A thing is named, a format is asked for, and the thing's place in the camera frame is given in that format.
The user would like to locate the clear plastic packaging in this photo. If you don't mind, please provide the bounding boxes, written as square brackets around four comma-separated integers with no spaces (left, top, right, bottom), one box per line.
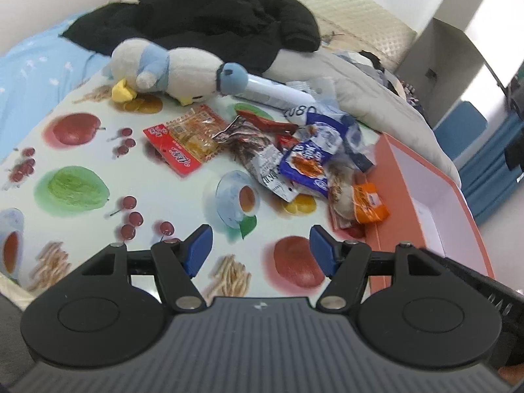
[282,78,375,170]

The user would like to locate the blue chair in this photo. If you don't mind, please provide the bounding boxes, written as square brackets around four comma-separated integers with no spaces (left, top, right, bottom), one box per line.
[434,102,488,146]

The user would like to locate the white cylindrical tube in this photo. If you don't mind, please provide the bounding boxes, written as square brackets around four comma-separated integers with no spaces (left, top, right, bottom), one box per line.
[229,76,318,112]

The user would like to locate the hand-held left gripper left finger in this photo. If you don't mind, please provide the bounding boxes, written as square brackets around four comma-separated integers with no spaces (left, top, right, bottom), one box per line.
[76,224,214,312]

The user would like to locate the blue and white snack packet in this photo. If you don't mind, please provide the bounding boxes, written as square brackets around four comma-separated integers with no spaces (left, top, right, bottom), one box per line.
[279,125,345,199]

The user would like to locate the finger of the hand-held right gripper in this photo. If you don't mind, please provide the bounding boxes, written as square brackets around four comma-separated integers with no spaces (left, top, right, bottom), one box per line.
[418,247,494,299]

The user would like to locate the orange cardboard box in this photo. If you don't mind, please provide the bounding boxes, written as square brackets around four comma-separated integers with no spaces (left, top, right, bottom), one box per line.
[366,132,496,295]

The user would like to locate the dark hanging garment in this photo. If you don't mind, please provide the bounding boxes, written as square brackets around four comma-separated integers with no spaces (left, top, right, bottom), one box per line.
[504,67,524,170]

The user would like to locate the orange snack packet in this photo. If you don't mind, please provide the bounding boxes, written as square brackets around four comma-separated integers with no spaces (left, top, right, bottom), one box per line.
[329,172,389,230]

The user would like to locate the dark red snack packet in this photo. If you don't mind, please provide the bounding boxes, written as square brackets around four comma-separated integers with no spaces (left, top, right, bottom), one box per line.
[237,109,299,134]

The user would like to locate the white wardrobe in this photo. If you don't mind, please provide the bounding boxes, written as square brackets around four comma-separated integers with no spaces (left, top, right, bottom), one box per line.
[403,18,504,127]

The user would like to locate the dark silver snack packet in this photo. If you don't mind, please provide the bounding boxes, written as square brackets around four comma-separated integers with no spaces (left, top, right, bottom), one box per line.
[213,115,297,202]

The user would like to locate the fruit print plastic mat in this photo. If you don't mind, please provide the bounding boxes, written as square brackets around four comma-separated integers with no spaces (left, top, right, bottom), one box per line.
[0,69,410,300]

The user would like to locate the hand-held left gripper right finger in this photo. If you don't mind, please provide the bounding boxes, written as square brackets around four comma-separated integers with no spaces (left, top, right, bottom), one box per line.
[309,225,445,312]

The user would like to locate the red clear-window snack packet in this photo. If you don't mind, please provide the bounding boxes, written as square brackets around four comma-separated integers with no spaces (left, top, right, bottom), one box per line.
[143,105,226,178]

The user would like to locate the cream quilted headboard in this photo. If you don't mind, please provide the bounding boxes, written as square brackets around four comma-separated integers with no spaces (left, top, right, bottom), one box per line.
[225,0,418,72]

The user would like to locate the black padded jacket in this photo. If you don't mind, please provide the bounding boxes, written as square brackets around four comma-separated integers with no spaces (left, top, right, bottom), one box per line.
[61,0,322,76]

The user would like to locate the grey duvet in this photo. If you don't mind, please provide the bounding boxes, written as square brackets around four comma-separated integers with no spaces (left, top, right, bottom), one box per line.
[264,47,461,189]

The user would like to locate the heap of clothes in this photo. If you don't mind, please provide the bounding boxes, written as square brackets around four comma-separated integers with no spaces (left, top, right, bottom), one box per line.
[336,50,426,111]

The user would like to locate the white and blue plush toy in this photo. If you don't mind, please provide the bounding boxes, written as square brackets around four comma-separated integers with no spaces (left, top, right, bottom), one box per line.
[102,38,249,106]

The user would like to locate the blue curtain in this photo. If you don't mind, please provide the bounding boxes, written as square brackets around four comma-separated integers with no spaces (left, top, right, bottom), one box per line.
[462,112,524,224]

